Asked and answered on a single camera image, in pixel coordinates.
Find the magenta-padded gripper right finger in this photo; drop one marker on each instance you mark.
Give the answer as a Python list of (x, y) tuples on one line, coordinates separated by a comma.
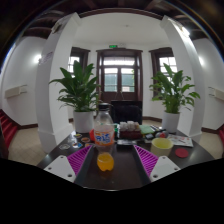
[(164, 168)]

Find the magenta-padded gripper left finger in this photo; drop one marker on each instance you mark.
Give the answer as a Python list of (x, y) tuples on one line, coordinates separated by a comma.
[(60, 168)]

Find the clear orange drink bottle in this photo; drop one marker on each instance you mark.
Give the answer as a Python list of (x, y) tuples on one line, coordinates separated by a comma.
[(104, 136)]

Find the pale yellow cup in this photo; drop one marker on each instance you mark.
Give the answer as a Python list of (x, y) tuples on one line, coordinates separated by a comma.
[(161, 148)]

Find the flat round red coaster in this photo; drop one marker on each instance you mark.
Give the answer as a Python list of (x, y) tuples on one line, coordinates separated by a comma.
[(182, 153)]

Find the printed paper leaflet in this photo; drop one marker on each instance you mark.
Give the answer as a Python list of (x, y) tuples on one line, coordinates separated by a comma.
[(181, 140)]

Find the grey ball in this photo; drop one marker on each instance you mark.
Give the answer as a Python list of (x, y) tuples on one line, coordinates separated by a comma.
[(158, 135), (165, 134)]

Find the green flat pack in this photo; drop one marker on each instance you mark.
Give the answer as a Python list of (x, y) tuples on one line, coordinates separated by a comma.
[(146, 129)]

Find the red box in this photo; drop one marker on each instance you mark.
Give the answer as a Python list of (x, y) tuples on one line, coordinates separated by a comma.
[(91, 135)]

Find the brown box of white packets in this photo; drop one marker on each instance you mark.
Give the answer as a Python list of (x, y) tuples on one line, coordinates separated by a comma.
[(130, 131)]

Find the red carpeted staircase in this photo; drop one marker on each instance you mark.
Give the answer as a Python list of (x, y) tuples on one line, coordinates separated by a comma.
[(221, 136), (7, 128)]

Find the black chair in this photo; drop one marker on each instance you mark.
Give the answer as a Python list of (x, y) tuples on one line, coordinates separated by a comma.
[(126, 111)]

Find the leafy plant in white pot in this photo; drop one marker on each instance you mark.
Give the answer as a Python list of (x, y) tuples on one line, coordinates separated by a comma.
[(80, 90), (173, 93)]

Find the dark wooden double door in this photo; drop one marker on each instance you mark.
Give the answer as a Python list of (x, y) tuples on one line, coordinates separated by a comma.
[(118, 96)]

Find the dark framed window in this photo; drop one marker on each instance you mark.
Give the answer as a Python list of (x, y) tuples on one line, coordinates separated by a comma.
[(155, 60), (83, 55)]

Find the green exit sign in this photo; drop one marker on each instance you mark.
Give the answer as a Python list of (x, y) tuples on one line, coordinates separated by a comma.
[(113, 46)]

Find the glowing pillar lamp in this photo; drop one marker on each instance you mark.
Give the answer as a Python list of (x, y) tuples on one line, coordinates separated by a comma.
[(185, 31)]

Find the white wall unit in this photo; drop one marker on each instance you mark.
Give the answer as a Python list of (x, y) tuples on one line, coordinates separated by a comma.
[(217, 94), (15, 91)]

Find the glowing wall lamp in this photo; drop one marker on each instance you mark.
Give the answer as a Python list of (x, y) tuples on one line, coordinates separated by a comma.
[(201, 61)]

